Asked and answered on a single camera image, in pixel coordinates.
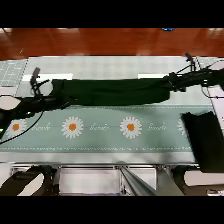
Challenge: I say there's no black garment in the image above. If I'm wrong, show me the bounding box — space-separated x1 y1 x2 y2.
50 77 172 108
180 111 224 174

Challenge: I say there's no silver frame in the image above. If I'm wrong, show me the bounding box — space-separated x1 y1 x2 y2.
9 163 224 197

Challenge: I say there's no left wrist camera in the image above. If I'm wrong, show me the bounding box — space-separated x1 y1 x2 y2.
29 66 50 95

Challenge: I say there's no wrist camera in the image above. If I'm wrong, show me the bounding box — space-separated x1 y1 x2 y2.
29 66 50 95
175 52 200 75

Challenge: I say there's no black cable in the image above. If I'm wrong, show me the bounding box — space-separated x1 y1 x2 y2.
0 110 45 146

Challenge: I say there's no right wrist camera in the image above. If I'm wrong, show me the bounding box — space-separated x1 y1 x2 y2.
175 52 200 75

